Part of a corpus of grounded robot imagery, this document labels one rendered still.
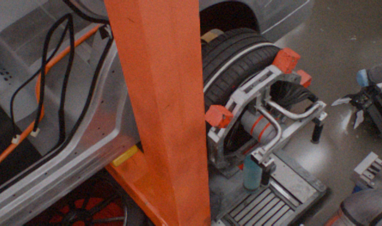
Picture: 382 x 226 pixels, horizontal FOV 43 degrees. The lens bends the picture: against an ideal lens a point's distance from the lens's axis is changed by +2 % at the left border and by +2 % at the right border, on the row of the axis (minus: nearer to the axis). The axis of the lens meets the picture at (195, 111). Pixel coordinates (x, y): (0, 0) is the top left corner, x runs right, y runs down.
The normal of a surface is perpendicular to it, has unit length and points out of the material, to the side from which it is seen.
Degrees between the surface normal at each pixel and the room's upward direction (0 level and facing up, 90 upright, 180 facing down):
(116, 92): 90
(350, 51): 0
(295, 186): 0
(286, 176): 0
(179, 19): 90
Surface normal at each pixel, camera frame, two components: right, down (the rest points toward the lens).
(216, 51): -0.15, -0.51
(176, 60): 0.66, 0.58
